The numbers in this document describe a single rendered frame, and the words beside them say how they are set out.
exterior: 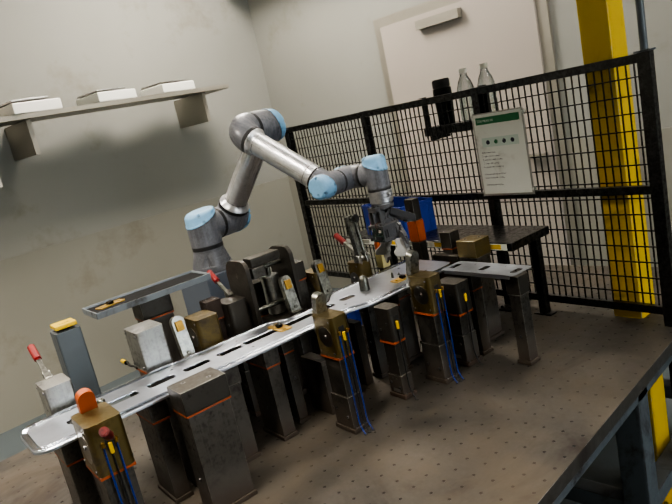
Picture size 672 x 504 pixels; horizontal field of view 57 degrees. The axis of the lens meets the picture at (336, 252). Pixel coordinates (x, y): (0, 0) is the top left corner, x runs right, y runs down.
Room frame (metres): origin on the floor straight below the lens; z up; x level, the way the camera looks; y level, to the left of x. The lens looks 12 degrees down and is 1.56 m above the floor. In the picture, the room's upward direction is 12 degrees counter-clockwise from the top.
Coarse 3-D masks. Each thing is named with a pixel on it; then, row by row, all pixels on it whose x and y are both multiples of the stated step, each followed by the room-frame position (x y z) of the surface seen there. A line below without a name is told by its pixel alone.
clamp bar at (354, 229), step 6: (348, 216) 2.15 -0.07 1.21; (354, 216) 2.12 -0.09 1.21; (348, 222) 2.14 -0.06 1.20; (354, 222) 2.15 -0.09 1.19; (348, 228) 2.14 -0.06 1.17; (354, 228) 2.15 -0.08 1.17; (354, 234) 2.15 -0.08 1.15; (360, 234) 2.15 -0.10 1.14; (354, 240) 2.13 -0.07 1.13; (360, 240) 2.14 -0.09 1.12; (354, 246) 2.13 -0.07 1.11; (360, 246) 2.15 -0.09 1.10; (354, 252) 2.14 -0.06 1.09; (360, 258) 2.12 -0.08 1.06; (366, 258) 2.14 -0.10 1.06
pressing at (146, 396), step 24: (432, 264) 2.08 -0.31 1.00; (384, 288) 1.92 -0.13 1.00; (240, 336) 1.75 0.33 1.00; (288, 336) 1.67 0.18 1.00; (192, 360) 1.63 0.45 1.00; (216, 360) 1.59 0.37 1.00; (240, 360) 1.56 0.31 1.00; (144, 384) 1.53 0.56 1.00; (168, 384) 1.49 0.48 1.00; (72, 408) 1.47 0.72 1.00; (120, 408) 1.40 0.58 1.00; (144, 408) 1.40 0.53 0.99; (24, 432) 1.39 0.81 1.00; (48, 432) 1.36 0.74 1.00; (72, 432) 1.33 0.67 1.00
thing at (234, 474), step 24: (192, 384) 1.38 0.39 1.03; (216, 384) 1.39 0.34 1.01; (192, 408) 1.35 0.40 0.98; (216, 408) 1.39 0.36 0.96; (192, 432) 1.34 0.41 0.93; (216, 432) 1.38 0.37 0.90; (192, 456) 1.38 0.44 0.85; (216, 456) 1.37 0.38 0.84; (240, 456) 1.40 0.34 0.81; (216, 480) 1.36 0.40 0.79; (240, 480) 1.39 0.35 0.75
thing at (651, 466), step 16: (640, 400) 1.64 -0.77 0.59; (624, 416) 1.56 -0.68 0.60; (640, 416) 1.63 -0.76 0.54; (624, 432) 1.67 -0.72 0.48; (640, 432) 1.63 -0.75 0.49; (624, 448) 1.67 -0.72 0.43; (640, 448) 1.64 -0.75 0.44; (624, 464) 1.67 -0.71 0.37; (640, 464) 1.64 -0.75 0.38; (656, 464) 1.83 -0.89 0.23; (576, 480) 1.35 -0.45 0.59; (624, 480) 1.68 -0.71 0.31; (640, 480) 1.64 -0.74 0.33; (656, 480) 1.67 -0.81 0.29; (560, 496) 1.29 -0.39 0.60; (576, 496) 1.81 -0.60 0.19; (592, 496) 1.77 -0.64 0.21; (608, 496) 1.73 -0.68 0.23; (624, 496) 1.68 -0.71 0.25; (640, 496) 1.65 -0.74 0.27; (656, 496) 1.67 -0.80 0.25
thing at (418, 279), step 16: (432, 272) 1.82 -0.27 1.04; (416, 288) 1.82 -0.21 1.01; (432, 288) 1.78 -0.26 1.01; (416, 304) 1.83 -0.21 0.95; (432, 304) 1.78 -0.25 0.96; (432, 320) 1.79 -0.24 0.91; (448, 320) 1.80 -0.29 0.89; (432, 336) 1.80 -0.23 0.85; (448, 336) 1.79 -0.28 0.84; (432, 352) 1.81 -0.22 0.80; (448, 352) 1.80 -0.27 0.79; (432, 368) 1.82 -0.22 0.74; (448, 368) 1.79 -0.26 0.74
